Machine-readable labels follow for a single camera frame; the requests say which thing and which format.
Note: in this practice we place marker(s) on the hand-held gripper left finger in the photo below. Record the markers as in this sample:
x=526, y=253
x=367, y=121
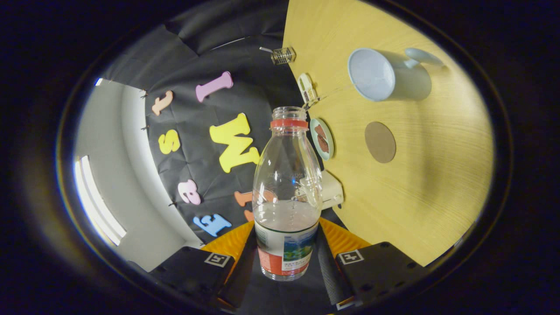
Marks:
x=243, y=271

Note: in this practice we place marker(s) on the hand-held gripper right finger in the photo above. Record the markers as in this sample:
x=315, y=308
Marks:
x=330, y=275

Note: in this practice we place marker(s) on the clear plastic juice bottle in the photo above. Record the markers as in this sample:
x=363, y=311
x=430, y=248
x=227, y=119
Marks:
x=286, y=253

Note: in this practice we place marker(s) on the round brown coaster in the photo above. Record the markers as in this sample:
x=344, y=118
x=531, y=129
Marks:
x=380, y=142

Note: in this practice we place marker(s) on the white cup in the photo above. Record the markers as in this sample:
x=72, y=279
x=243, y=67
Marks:
x=411, y=83

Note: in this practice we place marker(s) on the white toaster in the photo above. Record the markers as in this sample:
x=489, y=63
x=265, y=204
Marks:
x=332, y=190

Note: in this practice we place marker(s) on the pale green plate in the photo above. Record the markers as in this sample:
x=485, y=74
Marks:
x=331, y=146

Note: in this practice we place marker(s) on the brown meat piece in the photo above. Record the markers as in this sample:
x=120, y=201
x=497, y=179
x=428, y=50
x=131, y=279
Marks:
x=322, y=140

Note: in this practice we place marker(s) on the wooden table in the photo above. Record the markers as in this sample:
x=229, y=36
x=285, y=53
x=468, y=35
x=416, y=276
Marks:
x=437, y=175

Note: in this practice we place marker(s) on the large ceiling light panel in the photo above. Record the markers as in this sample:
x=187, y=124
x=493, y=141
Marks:
x=94, y=201

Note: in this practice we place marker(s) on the white divided condiment dish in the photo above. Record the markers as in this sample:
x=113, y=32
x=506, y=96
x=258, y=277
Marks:
x=306, y=87

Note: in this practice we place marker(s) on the black backdrop cloth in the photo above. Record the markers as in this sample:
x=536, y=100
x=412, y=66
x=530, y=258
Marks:
x=197, y=57

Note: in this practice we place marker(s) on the small ceiling light panel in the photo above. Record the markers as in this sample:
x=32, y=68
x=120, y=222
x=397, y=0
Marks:
x=98, y=82

